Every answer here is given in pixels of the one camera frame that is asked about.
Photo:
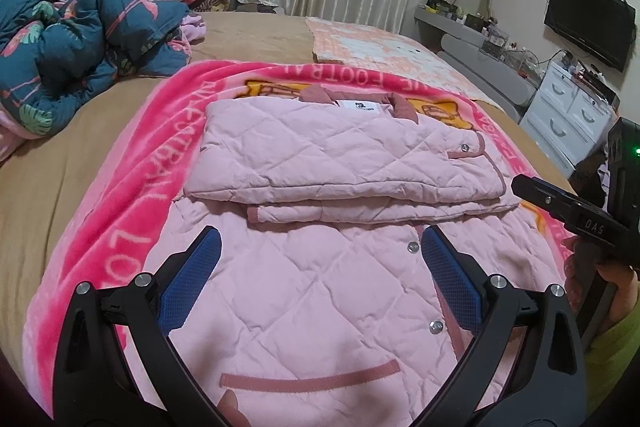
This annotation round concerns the black flat television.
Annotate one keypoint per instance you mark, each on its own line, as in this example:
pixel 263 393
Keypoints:
pixel 585 22

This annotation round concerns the pink printed fleece blanket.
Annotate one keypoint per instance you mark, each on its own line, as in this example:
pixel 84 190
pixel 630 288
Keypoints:
pixel 125 217

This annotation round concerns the peach patterned blanket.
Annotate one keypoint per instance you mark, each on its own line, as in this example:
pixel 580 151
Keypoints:
pixel 380 47

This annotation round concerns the grey desk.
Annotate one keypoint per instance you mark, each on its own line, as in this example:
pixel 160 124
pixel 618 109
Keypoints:
pixel 480 67

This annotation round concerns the bed with tan sheet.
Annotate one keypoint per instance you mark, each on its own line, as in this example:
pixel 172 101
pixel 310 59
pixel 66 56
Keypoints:
pixel 45 187

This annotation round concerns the person's right hand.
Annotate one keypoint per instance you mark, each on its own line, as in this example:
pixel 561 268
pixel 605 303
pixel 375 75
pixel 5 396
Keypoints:
pixel 625 289

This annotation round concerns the dark clothes heap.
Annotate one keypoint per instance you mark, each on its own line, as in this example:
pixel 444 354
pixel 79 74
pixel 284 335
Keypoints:
pixel 585 172

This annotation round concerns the desk clutter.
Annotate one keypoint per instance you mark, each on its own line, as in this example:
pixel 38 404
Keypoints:
pixel 492 38

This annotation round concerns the person's right forearm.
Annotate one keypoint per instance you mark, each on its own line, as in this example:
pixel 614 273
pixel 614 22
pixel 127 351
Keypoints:
pixel 615 357

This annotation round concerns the blue floral duvet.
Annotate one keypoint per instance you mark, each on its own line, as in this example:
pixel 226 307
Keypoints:
pixel 65 52

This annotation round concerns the white drawer cabinet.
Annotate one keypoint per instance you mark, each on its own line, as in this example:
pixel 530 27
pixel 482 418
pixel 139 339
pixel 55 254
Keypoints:
pixel 550 107

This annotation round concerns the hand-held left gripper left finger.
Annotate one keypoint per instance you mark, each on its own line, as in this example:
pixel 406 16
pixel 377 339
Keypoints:
pixel 192 277

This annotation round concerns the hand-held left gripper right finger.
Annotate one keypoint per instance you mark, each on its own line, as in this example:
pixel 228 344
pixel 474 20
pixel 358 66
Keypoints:
pixel 452 277

